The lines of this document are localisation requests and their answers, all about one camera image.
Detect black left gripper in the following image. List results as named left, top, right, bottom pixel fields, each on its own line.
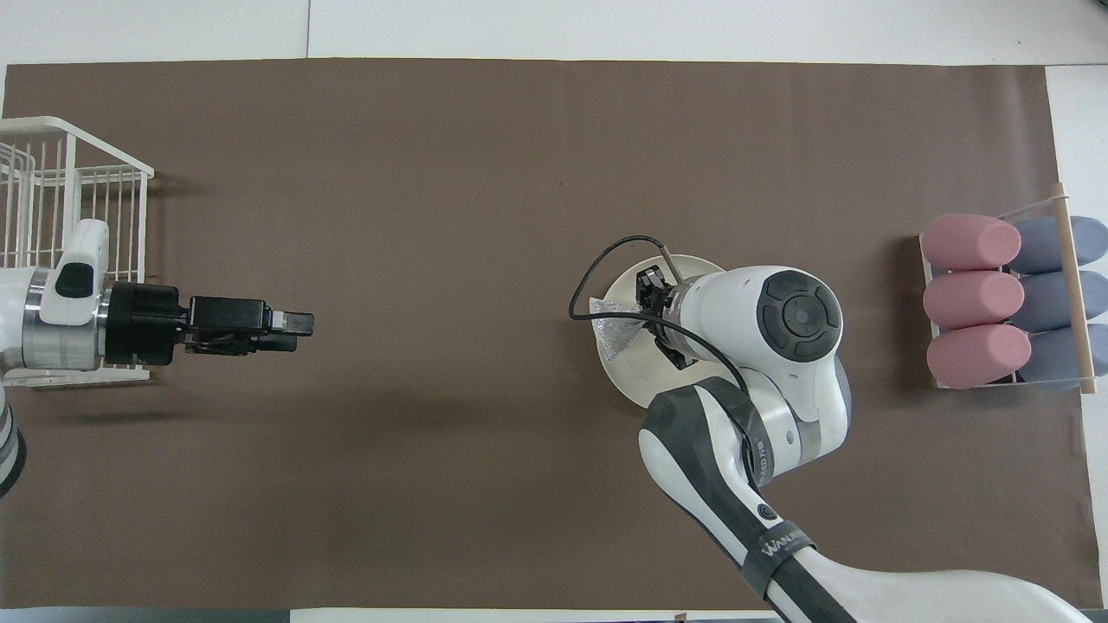
left=104, top=284, right=314, bottom=366

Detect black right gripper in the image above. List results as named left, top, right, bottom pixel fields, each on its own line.
left=637, top=267, right=693, bottom=371

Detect silver mesh sponge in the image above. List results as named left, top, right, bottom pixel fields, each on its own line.
left=589, top=296, right=652, bottom=361

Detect cream round plate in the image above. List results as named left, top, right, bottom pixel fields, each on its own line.
left=596, top=254, right=737, bottom=414

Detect brown table mat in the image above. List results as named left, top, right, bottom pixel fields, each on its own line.
left=0, top=57, right=1093, bottom=611

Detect pink plastic cup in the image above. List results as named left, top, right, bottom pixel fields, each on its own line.
left=926, top=324, right=1033, bottom=390
left=923, top=270, right=1027, bottom=330
left=920, top=213, right=1022, bottom=272

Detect blue plastic cup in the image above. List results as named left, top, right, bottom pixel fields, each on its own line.
left=1017, top=324, right=1108, bottom=393
left=1011, top=271, right=1108, bottom=332
left=1011, top=216, right=1108, bottom=274

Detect cup holder with wooden bar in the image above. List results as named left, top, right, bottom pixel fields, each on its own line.
left=918, top=182, right=1108, bottom=397

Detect white wire dish rack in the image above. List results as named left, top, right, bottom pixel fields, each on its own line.
left=0, top=116, right=155, bottom=388

